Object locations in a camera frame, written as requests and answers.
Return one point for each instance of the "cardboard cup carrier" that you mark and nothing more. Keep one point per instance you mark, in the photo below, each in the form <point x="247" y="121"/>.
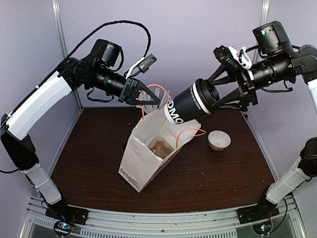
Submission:
<point x="160" y="148"/>

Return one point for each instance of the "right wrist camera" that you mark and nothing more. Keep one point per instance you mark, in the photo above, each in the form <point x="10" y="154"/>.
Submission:
<point x="232" y="58"/>

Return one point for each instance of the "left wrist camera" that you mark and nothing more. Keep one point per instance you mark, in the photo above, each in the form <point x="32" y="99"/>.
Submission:
<point x="141" y="66"/>

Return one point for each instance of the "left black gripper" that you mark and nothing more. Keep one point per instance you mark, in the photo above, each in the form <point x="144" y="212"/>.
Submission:
<point x="130" y="93"/>

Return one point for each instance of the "aluminium post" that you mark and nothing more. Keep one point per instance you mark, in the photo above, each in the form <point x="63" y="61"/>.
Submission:
<point x="264" y="13"/>
<point x="62" y="41"/>

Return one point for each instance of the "white paper bag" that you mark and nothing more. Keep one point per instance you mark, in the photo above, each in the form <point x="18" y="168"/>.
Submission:
<point x="139" y="165"/>

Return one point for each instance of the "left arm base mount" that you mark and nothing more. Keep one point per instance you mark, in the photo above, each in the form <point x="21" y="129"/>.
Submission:
<point x="67" y="213"/>

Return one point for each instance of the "single black paper cup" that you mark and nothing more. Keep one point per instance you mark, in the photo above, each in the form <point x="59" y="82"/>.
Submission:
<point x="183" y="107"/>

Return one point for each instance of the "left aluminium post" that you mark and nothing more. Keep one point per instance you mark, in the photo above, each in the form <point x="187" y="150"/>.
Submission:
<point x="62" y="41"/>

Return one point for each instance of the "black cup lid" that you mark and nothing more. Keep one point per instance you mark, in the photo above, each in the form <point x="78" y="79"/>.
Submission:
<point x="206" y="95"/>

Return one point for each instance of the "white cup of straws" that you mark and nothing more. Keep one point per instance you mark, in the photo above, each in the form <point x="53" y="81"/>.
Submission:
<point x="160" y="94"/>

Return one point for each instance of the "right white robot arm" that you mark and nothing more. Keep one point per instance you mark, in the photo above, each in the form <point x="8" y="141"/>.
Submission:
<point x="272" y="60"/>

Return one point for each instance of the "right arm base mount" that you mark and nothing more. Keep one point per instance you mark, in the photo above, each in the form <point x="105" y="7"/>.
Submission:
<point x="255" y="213"/>

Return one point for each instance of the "right aluminium post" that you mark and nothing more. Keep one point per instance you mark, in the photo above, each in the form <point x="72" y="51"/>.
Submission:
<point x="264" y="13"/>

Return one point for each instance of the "aluminium front rail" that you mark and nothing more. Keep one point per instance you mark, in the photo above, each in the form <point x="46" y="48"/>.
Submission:
<point x="222" y="223"/>

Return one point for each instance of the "white round bowl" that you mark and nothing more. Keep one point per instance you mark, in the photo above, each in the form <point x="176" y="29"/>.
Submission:
<point x="218" y="140"/>

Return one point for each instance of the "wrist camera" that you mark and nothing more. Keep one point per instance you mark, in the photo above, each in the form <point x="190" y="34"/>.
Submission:
<point x="141" y="66"/>
<point x="232" y="58"/>

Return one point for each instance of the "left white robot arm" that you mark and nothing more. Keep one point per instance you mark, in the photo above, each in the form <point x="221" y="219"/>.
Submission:
<point x="93" y="71"/>

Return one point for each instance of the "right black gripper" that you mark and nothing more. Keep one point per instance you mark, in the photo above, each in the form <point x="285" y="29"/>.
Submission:
<point x="246" y="86"/>

